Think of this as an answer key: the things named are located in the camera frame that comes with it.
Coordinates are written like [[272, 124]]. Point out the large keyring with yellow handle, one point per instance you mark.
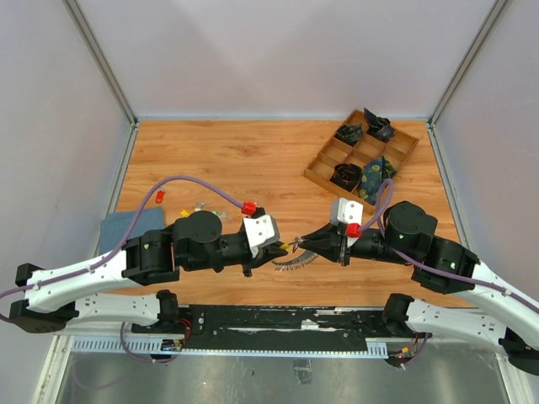
[[297, 257]]

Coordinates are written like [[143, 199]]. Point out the black orange rolled tie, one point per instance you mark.
[[347, 176]]

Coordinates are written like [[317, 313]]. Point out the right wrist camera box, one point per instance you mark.
[[345, 211]]

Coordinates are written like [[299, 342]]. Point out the green patterned rolled tie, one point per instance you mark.
[[349, 134]]

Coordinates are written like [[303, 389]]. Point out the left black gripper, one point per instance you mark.
[[264, 254]]

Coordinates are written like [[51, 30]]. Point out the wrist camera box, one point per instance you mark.
[[260, 232], [345, 211]]

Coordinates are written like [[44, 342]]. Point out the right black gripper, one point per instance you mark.
[[327, 241]]

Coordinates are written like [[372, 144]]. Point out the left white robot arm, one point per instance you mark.
[[85, 292]]

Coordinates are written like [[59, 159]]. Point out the blue yellow leaf tie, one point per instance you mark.
[[372, 176]]

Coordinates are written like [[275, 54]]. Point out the key with red tag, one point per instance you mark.
[[159, 197]]

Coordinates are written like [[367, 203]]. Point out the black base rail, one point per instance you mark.
[[294, 329]]

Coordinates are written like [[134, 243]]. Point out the key with green tag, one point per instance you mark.
[[222, 215]]

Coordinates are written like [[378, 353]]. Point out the dark rolled tie top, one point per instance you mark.
[[379, 127]]

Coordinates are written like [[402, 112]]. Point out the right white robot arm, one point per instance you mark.
[[505, 320]]

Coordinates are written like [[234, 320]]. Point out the wooden compartment tray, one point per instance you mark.
[[321, 168]]

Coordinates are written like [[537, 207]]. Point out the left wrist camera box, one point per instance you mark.
[[260, 232]]

